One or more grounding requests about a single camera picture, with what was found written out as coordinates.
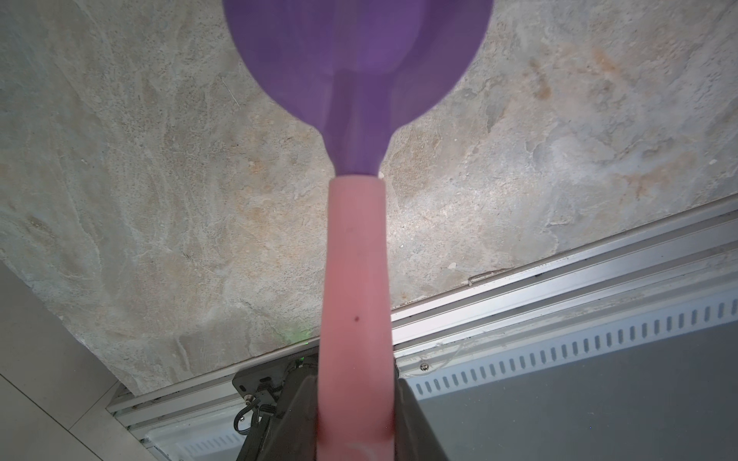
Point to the purple square shovel front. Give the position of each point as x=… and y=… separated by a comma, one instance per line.
x=357, y=71

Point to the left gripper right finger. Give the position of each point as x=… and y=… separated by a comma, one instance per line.
x=414, y=438

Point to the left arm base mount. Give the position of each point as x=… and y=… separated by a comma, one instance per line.
x=261, y=388

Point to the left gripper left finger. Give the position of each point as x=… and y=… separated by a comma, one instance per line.
x=292, y=433

